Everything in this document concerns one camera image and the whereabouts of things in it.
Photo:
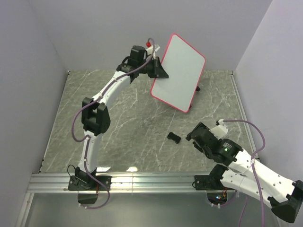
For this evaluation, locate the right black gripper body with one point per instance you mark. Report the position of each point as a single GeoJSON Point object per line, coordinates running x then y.
{"type": "Point", "coordinates": [206, 152]}

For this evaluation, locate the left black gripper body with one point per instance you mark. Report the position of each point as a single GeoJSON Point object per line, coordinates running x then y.
{"type": "Point", "coordinates": [148, 68]}

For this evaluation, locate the red framed whiteboard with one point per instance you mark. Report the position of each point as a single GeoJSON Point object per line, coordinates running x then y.
{"type": "Point", "coordinates": [184, 65]}

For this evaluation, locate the blue whiteboard eraser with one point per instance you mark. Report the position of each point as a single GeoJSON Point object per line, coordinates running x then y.
{"type": "Point", "coordinates": [174, 137]}

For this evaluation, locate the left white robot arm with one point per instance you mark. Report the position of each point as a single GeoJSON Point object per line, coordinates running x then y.
{"type": "Point", "coordinates": [95, 111]}

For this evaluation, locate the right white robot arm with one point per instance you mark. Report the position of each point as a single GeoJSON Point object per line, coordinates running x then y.
{"type": "Point", "coordinates": [237, 169]}

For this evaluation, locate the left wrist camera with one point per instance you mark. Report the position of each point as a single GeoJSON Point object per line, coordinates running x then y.
{"type": "Point", "coordinates": [151, 49]}

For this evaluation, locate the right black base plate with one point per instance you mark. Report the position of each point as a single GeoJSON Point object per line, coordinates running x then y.
{"type": "Point", "coordinates": [207, 182]}

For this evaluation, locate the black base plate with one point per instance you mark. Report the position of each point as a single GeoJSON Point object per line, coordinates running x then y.
{"type": "Point", "coordinates": [76, 184]}
{"type": "Point", "coordinates": [207, 182]}

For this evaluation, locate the whiteboard wire stand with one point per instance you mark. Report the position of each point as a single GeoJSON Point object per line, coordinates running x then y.
{"type": "Point", "coordinates": [197, 90]}

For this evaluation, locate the right side aluminium rail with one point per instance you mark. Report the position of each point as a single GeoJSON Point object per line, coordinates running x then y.
{"type": "Point", "coordinates": [242, 111]}

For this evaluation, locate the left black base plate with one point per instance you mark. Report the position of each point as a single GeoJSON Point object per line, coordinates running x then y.
{"type": "Point", "coordinates": [76, 184]}

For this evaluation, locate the aluminium mounting rail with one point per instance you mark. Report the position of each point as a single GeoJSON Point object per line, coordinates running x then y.
{"type": "Point", "coordinates": [121, 182]}

